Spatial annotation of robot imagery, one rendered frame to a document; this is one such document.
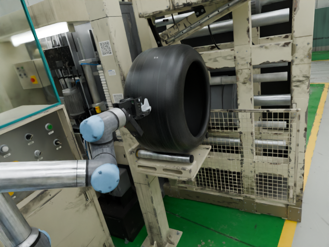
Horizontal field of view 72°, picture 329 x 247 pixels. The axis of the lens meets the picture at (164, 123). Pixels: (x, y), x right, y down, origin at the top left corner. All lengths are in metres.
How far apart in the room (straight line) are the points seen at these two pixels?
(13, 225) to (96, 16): 0.99
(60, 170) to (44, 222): 0.77
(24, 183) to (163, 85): 0.61
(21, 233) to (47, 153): 0.54
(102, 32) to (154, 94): 0.50
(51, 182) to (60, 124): 0.78
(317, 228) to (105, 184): 1.80
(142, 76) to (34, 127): 0.63
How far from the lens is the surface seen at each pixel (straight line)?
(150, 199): 1.65
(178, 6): 1.36
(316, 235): 2.13
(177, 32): 1.52
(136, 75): 1.07
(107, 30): 1.29
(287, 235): 2.08
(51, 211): 1.41
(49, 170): 0.66
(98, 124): 0.71
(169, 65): 1.01
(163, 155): 1.25
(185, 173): 1.22
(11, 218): 0.92
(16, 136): 1.29
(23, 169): 0.67
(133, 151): 1.33
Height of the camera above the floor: 1.53
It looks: 21 degrees down
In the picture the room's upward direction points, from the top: 11 degrees counter-clockwise
